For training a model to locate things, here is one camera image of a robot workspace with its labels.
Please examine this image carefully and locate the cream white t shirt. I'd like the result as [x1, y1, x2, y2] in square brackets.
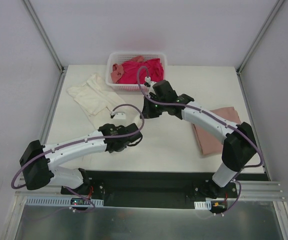
[66, 73, 142, 129]

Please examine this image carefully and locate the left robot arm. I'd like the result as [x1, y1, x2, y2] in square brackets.
[19, 123, 143, 195]

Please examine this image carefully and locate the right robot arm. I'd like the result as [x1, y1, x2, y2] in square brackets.
[142, 77, 258, 199]

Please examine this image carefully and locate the red t shirt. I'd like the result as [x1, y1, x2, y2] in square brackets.
[117, 57, 165, 85]

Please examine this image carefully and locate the white plastic laundry basket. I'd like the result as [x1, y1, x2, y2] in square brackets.
[105, 51, 168, 92]

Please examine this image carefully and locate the salmon t shirt in basket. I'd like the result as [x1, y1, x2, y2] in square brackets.
[110, 55, 145, 84]

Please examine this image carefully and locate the folded pink t shirt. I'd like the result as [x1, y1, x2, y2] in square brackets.
[192, 106, 242, 156]

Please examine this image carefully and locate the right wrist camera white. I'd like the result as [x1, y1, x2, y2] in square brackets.
[144, 76, 157, 88]

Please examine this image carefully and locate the left aluminium frame post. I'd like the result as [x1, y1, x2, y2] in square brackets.
[21, 0, 67, 73]

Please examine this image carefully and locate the aluminium frame post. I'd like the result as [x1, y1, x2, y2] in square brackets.
[236, 0, 287, 75]
[21, 0, 67, 73]

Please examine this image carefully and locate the left white cable duct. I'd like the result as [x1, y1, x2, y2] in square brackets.
[26, 196, 92, 208]

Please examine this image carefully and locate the white cable duct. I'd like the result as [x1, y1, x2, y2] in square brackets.
[26, 196, 92, 208]
[194, 200, 212, 211]

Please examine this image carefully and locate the right white cable duct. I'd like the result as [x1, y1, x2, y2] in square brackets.
[194, 200, 212, 211]

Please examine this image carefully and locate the aluminium rail front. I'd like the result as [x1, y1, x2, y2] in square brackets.
[15, 180, 287, 202]

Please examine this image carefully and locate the right aluminium frame post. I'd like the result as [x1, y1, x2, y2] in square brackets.
[236, 0, 287, 75]

